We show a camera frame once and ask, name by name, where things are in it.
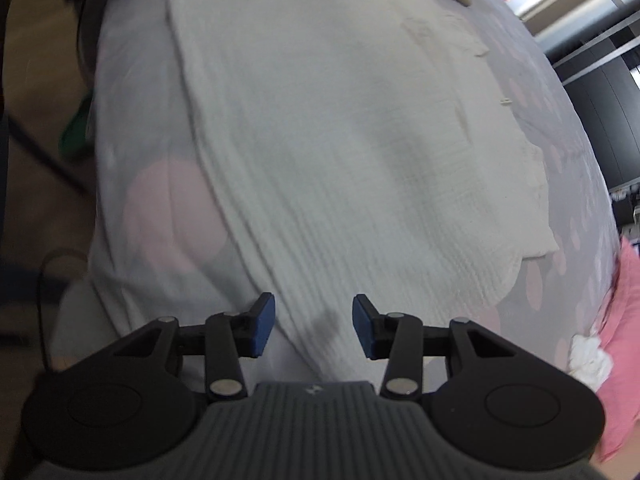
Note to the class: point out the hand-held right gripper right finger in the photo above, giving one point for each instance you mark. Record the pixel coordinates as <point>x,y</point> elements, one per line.
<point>362,327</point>

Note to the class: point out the black wardrobe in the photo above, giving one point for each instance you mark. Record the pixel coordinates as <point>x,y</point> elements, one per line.
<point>605,110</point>

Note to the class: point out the white garment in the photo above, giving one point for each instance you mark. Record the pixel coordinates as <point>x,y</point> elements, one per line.
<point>350,160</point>

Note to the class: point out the crumpled white cloth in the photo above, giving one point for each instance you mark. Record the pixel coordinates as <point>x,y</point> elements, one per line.
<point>590,362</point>

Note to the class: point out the green object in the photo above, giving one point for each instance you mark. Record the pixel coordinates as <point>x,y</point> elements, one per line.
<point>75,130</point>

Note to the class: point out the pink pillow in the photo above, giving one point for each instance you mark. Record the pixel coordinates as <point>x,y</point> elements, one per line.
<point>622,360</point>

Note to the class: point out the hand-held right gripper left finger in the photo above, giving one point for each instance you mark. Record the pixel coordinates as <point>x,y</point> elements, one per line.
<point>263,325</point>

